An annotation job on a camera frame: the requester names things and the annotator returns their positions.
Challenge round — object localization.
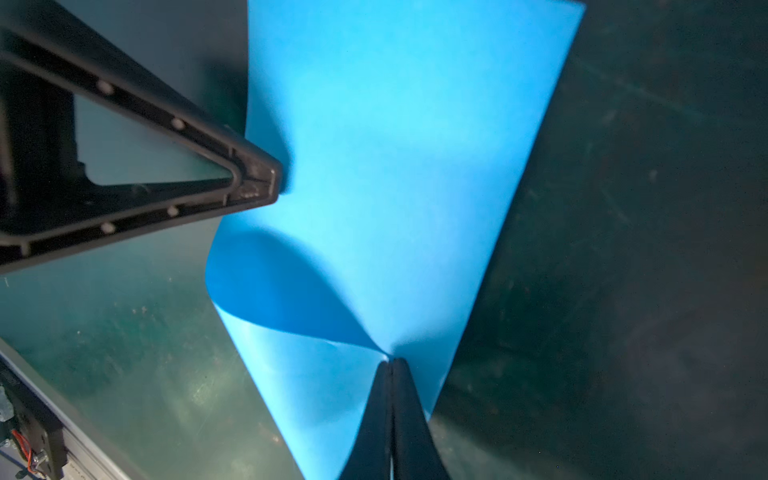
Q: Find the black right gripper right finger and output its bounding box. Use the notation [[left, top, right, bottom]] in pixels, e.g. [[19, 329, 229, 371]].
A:
[[392, 358, 450, 480]]

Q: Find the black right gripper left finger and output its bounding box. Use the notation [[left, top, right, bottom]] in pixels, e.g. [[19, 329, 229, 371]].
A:
[[340, 362, 393, 480]]

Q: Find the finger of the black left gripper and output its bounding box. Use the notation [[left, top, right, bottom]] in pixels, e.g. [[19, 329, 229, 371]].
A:
[[1, 1, 282, 273]]

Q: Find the cyan paper sheet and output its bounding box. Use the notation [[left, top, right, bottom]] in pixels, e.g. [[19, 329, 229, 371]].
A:
[[205, 1, 585, 479]]

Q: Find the front aluminium rail base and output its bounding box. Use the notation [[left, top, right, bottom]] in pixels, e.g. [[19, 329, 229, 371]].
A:
[[1, 342, 147, 479]]

